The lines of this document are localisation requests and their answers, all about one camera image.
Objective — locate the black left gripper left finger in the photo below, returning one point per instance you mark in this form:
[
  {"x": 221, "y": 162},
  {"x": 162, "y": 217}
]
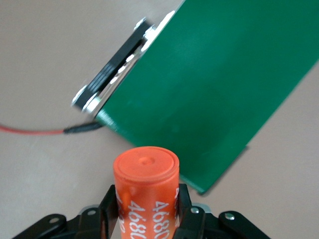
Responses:
[{"x": 94, "y": 224}]

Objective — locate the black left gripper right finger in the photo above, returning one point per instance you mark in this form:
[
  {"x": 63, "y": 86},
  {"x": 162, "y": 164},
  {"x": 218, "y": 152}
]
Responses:
[{"x": 197, "y": 224}]

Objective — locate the orange 4680 battery cylinder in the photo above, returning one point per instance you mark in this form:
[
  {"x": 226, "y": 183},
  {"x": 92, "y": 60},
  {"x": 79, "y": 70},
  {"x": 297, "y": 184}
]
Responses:
[{"x": 147, "y": 174}]

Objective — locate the green conveyor belt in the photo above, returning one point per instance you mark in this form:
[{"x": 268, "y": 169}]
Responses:
[{"x": 211, "y": 87}]

